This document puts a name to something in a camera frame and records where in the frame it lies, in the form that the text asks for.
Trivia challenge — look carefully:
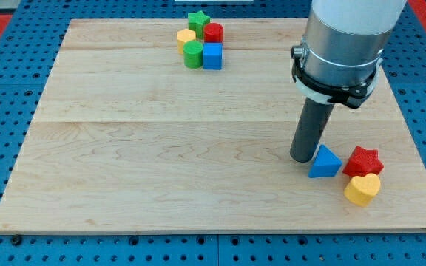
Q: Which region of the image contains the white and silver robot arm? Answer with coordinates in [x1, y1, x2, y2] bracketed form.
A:
[291, 0, 406, 109]

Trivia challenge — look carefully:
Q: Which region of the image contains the red cylinder block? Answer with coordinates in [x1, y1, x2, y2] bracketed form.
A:
[203, 22, 223, 43]

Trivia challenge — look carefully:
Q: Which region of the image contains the green star block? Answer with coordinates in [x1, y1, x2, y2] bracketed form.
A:
[187, 10, 211, 39]

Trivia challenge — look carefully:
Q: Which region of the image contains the yellow heart block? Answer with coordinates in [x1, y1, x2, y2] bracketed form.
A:
[343, 173, 381, 207]

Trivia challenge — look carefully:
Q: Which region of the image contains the light wooden board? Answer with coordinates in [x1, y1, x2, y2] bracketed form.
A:
[0, 19, 426, 235]

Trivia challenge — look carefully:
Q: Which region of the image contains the red star block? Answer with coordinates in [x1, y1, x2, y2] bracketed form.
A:
[342, 146, 384, 177]

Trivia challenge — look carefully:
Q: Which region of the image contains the blue triangle block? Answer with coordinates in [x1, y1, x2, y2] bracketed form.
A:
[308, 144, 342, 178]

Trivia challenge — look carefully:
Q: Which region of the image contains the yellow hexagon block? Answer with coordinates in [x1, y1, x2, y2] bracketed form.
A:
[176, 29, 196, 55]

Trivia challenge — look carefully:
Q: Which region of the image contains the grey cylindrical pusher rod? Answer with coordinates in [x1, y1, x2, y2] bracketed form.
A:
[290, 98, 334, 163]

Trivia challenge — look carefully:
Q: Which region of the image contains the green cylinder block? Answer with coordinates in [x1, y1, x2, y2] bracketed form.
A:
[183, 41, 203, 69]

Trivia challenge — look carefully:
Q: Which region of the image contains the blue cube block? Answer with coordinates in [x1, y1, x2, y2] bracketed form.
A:
[203, 43, 223, 70]

